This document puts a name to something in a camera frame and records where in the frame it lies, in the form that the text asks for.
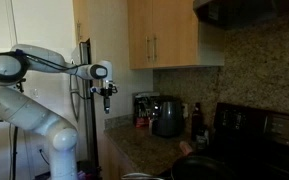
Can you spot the black stove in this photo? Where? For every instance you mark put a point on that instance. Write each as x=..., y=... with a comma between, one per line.
x=260, y=140

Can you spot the black electric kettle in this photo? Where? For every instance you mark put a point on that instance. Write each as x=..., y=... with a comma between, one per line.
x=168, y=116

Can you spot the black range hood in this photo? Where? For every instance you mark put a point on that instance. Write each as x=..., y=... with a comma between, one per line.
x=244, y=11

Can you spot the white labelled container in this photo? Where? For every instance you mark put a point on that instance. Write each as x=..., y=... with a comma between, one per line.
x=207, y=135

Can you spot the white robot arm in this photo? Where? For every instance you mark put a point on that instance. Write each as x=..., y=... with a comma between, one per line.
x=24, y=113

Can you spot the tall dark glass bottle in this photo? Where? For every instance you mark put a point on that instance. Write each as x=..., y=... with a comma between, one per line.
x=197, y=120

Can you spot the white light switch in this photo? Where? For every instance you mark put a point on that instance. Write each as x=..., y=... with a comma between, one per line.
x=34, y=93

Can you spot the stainless steel refrigerator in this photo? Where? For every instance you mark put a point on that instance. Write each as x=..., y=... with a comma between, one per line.
x=87, y=50

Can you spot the wooden cabinet above refrigerator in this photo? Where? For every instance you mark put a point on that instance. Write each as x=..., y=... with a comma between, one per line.
x=81, y=13

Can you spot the wooden wall cabinet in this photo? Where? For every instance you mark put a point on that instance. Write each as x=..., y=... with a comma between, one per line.
x=170, y=33

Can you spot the wooden base cabinet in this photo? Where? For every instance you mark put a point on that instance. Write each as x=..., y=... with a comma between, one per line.
x=112, y=163

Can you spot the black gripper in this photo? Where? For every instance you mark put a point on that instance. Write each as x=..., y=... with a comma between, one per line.
x=107, y=91

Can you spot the black frying pan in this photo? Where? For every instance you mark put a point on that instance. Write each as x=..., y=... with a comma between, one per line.
x=200, y=168

